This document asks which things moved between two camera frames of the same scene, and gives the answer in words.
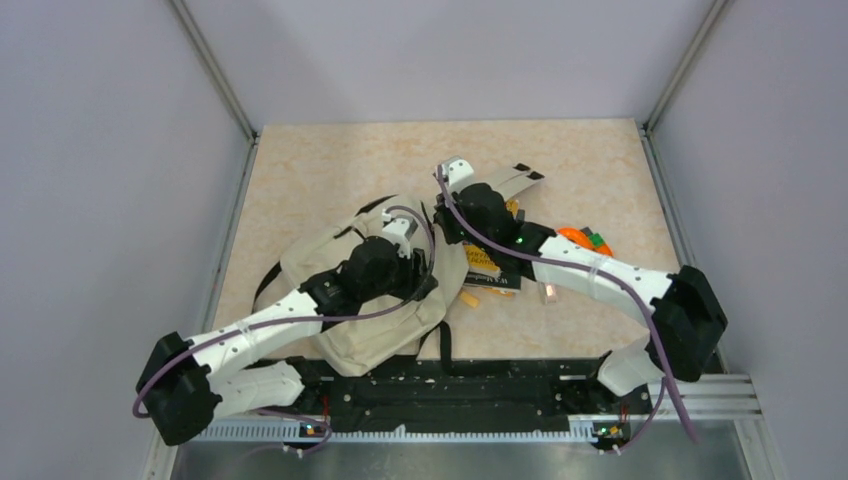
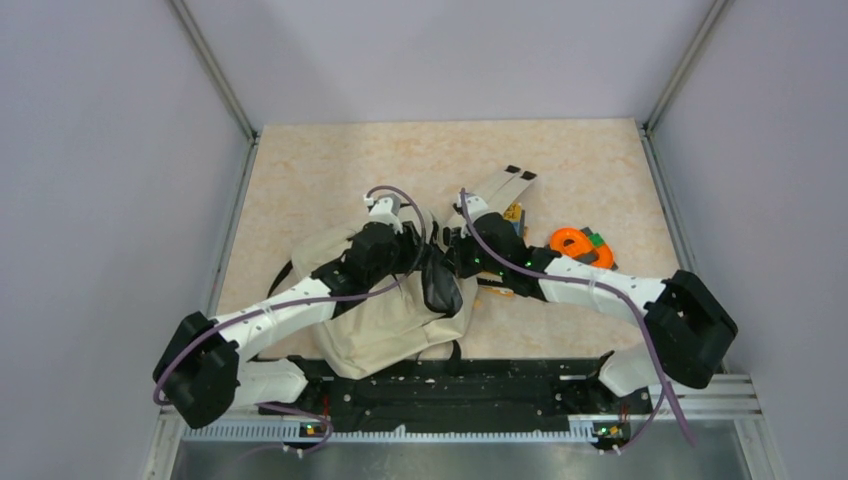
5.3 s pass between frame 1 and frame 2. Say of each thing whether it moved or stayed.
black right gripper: moved
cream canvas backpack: moved
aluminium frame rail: stayed
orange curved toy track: stayed
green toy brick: stayed
